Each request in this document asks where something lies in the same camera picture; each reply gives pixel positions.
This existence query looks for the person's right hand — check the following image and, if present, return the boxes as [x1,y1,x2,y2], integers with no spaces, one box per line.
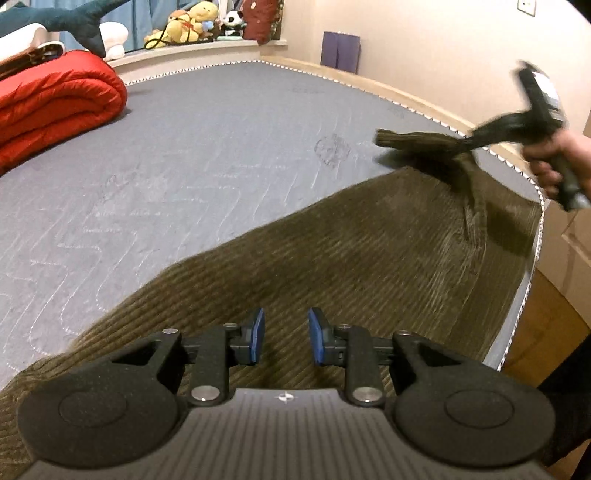
[522,129,591,200]

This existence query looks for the panda plush toy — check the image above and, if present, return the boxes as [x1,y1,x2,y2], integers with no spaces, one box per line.
[221,10,246,38]

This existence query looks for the white folded pillow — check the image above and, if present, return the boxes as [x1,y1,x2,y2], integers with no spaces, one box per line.
[0,23,48,62]

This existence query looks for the white wall switch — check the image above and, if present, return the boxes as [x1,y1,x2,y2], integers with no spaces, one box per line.
[517,0,537,17]

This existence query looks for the white plush toy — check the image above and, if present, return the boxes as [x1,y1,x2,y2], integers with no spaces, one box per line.
[99,21,129,61]

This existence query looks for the olive green corduroy pants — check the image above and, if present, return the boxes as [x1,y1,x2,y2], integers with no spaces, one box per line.
[1,133,543,479]

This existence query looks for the yellow plush toy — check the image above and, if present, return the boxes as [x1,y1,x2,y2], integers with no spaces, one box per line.
[143,1,221,50]

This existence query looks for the wooden bed frame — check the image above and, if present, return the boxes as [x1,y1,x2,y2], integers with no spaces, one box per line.
[263,55,590,322]

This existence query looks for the blue plush shark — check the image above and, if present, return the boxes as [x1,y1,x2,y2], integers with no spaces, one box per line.
[1,0,127,58]

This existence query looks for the blue curtain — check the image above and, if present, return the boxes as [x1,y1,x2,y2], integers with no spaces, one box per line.
[46,1,196,52]

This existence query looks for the red folded quilt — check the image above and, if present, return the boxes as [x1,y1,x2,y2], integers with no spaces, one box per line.
[1,51,127,174]

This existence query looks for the dark red cushion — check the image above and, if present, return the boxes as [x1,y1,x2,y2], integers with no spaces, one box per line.
[240,0,279,45]

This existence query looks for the blue quilted mattress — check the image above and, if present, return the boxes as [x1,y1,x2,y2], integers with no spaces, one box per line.
[1,62,529,393]

